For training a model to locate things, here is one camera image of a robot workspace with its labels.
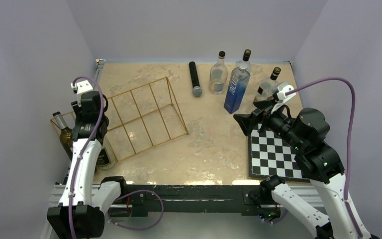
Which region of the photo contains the gold wire wine rack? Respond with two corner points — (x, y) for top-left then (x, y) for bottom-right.
(50, 77), (189, 163)

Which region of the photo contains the black handheld microphone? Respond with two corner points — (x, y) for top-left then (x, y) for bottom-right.
(189, 61), (202, 98)

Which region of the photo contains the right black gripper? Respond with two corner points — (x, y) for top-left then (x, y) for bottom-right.
(233, 96), (304, 150)

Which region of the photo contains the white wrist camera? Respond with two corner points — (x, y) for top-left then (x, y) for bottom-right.
(71, 80), (94, 107)
(271, 82), (296, 113)

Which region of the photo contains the clear round glass bottle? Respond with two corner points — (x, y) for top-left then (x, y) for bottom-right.
(209, 51), (228, 94)

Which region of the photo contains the blue square bottle silver cap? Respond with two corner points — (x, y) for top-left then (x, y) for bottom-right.
(224, 63), (251, 114)

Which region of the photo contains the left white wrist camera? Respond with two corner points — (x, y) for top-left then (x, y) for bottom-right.
(71, 80), (94, 107)

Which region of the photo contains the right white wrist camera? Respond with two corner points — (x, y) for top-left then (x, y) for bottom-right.
(271, 82), (296, 113)

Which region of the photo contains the clear bottle round emblem label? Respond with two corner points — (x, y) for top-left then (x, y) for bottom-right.
(235, 49), (252, 73)

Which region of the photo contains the purple cable loop under table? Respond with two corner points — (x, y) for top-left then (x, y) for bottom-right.
(107, 189), (165, 232)

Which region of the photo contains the green wine bottle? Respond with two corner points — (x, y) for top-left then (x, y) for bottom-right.
(53, 112), (73, 160)

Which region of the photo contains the clear bottle dark label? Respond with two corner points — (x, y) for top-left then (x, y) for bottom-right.
(96, 136), (117, 171)

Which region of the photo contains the black white chessboard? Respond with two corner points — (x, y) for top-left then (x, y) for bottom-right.
(247, 124), (309, 183)

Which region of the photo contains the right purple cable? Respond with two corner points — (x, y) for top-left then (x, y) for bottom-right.
(286, 77), (365, 239)

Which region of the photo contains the clear square bottle gold label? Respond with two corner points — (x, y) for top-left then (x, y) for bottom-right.
(253, 67), (281, 102)

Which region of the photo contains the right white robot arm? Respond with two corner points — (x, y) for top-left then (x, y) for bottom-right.
(233, 101), (374, 239)

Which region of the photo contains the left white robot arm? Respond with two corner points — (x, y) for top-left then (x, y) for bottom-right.
(47, 91), (128, 239)

